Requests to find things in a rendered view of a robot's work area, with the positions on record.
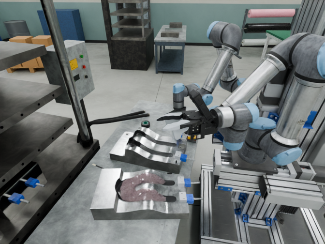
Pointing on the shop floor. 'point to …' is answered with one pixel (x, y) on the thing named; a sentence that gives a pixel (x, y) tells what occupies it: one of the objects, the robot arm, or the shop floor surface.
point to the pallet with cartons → (34, 64)
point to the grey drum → (17, 28)
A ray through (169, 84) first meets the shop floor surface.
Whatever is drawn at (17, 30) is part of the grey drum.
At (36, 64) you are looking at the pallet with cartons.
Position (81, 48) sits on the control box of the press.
